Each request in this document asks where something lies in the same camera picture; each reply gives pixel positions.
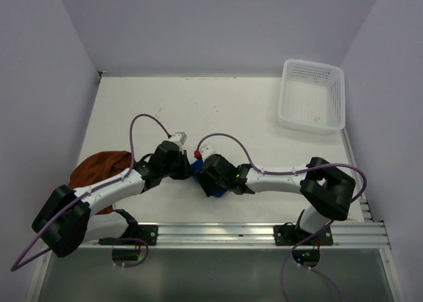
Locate purple cable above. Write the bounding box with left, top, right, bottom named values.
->
left=11, top=113, right=173, bottom=272
left=195, top=133, right=368, bottom=302

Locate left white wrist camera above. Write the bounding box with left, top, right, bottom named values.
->
left=169, top=132, right=187, bottom=151

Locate white plastic basket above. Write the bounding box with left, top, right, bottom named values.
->
left=277, top=59, right=346, bottom=135

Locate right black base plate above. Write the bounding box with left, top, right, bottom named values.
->
left=273, top=223, right=334, bottom=246

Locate blue towel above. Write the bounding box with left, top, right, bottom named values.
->
left=190, top=159, right=227, bottom=198

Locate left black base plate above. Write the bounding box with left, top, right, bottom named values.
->
left=97, top=223, right=159, bottom=247

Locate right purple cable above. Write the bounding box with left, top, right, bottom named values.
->
left=195, top=133, right=368, bottom=302

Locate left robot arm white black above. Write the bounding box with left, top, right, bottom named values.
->
left=32, top=137, right=192, bottom=258

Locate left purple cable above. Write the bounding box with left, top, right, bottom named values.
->
left=11, top=113, right=173, bottom=272

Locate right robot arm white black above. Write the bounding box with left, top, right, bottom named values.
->
left=194, top=154, right=356, bottom=245

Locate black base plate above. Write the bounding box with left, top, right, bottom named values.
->
left=273, top=223, right=334, bottom=246
left=97, top=223, right=159, bottom=247

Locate brown towel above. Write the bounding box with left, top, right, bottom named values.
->
left=67, top=149, right=133, bottom=215

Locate aluminium mounting rail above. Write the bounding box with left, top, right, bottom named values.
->
left=42, top=220, right=392, bottom=250

